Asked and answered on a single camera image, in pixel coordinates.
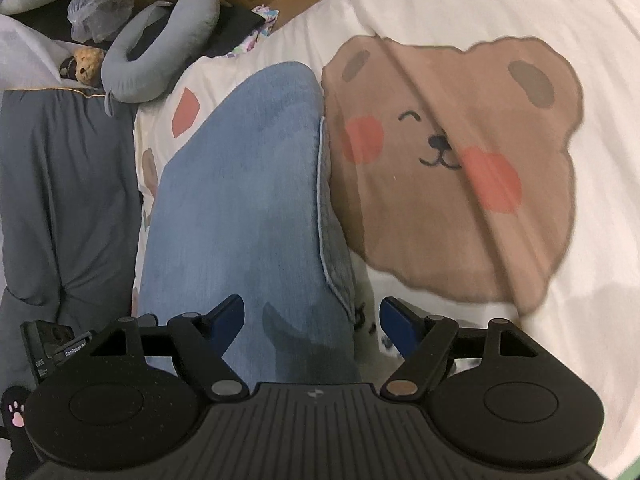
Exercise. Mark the clear plastic bag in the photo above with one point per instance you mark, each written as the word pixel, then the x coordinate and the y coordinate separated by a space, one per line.
pixel 97 10

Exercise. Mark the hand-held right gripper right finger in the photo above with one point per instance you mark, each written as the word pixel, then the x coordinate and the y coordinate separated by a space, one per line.
pixel 397 325

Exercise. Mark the slate grey pillow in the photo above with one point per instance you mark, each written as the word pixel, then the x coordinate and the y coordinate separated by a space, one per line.
pixel 65 185

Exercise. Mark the floral printed small cloth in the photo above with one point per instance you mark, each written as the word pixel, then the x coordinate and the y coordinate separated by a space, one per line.
pixel 262 25

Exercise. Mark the teddy bear plush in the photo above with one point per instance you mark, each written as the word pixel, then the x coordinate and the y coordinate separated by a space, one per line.
pixel 85 65

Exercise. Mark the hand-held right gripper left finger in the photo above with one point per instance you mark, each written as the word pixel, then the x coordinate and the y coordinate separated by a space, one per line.
pixel 225 325

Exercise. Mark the bear printed cream blanket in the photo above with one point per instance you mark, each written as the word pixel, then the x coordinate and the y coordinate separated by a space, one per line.
pixel 500 20

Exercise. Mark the blue denim jeans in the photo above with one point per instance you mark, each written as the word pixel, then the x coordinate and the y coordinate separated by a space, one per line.
pixel 240 185

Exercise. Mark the black pink paw print plush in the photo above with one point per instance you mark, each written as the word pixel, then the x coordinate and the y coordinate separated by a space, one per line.
pixel 15 410

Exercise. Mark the grey neck pillow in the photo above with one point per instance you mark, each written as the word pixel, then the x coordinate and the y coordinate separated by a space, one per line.
pixel 135 70

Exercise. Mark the black cloth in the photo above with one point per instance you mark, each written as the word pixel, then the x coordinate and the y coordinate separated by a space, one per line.
pixel 235 30

